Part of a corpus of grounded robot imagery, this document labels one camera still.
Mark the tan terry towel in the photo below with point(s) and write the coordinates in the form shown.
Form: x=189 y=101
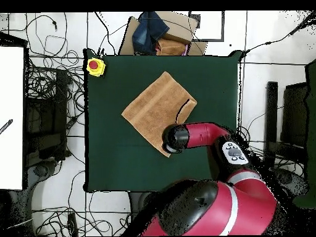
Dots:
x=155 y=108

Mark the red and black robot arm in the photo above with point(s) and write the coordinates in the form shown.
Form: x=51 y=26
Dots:
x=246 y=202

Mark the dark green table cloth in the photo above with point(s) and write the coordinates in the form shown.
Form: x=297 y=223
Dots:
x=111 y=160

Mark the folded tan towel in box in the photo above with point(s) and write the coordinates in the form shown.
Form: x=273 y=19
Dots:
x=170 y=48

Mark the yellow emergency stop button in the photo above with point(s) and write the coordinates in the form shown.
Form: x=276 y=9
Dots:
x=95 y=66

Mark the blue denim jeans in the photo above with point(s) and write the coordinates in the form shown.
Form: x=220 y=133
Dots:
x=148 y=32

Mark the brown cardboard box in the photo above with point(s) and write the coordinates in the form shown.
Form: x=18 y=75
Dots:
x=180 y=27

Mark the black equipment rack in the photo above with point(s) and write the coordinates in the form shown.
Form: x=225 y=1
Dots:
x=47 y=118

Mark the black upright bar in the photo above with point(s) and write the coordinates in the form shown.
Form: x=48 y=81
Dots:
x=271 y=111

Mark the black stand base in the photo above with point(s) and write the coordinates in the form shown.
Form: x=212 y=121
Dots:
x=296 y=182
x=40 y=170

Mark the black box unit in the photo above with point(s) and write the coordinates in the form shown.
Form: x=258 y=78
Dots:
x=295 y=113

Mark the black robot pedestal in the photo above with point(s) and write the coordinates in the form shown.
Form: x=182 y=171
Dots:
x=138 y=200

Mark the black rectangular frame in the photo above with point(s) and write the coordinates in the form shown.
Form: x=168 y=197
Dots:
x=223 y=27

